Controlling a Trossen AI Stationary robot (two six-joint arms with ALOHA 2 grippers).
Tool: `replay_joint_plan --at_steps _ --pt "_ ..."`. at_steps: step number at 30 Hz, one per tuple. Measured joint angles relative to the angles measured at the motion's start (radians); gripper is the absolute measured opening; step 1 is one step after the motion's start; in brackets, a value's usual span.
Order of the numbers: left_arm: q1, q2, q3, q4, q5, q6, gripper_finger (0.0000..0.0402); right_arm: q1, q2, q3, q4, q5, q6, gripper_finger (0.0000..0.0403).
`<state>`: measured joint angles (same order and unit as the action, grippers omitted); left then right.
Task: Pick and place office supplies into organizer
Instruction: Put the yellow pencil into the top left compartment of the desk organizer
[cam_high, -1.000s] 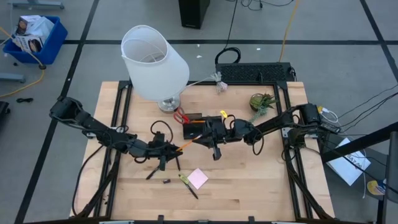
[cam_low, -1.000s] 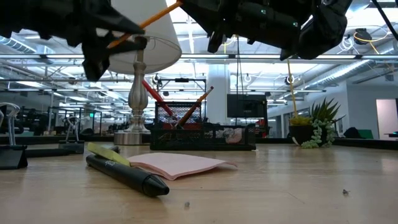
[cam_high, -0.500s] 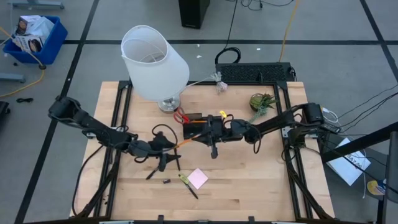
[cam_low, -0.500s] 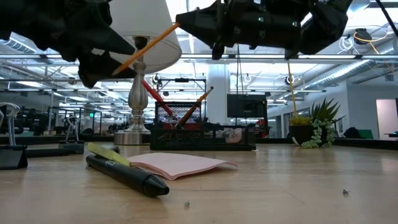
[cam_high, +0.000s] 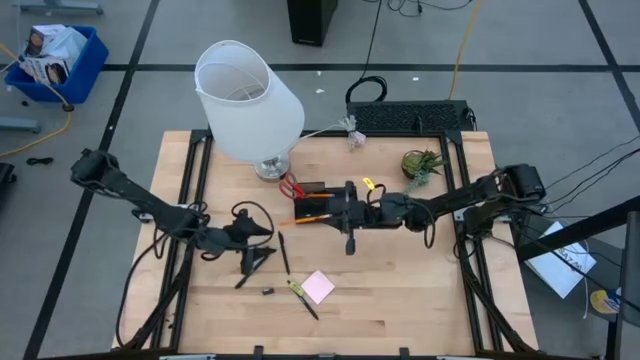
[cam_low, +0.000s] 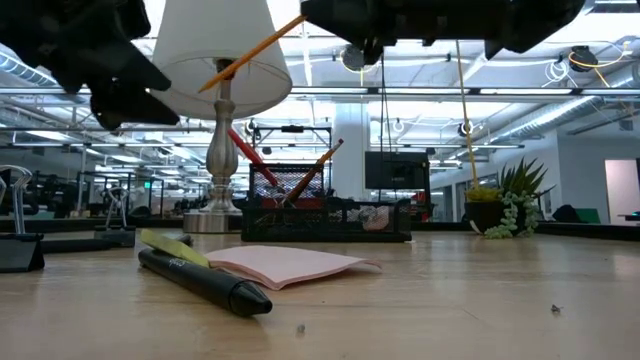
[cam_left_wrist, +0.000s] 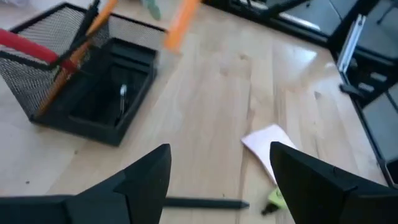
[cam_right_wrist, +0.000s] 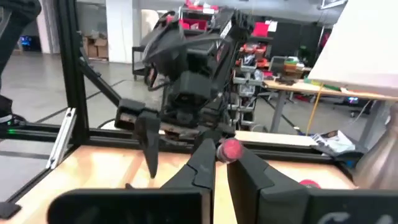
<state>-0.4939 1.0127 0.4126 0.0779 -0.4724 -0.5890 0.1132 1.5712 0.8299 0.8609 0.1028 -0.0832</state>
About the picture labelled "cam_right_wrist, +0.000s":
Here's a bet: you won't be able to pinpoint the silver frame bracket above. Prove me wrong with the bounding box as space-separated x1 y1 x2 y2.
45 107 77 170

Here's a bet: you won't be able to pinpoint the brown cardboard boxes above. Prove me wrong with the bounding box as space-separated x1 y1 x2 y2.
81 30 109 60

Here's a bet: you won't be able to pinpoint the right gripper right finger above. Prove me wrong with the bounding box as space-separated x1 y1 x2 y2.
226 148 310 224

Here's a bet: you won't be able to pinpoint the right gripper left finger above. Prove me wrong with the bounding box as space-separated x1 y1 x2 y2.
160 138 217 224

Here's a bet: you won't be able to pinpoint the black table edge clamp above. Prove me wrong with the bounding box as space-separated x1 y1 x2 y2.
0 201 22 220

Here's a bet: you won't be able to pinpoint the wooden top background table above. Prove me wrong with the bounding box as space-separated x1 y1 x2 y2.
262 78 398 151

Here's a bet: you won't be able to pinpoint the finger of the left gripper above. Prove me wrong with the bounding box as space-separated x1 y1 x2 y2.
194 125 236 145
133 111 162 180

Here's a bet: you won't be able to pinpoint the person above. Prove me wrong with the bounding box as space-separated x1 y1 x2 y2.
0 0 43 127

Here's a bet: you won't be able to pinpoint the orange-yellow wooden pencil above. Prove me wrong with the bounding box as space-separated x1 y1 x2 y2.
216 138 244 164

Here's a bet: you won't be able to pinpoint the white shade silver table lamp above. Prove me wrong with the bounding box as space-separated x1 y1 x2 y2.
307 0 398 191

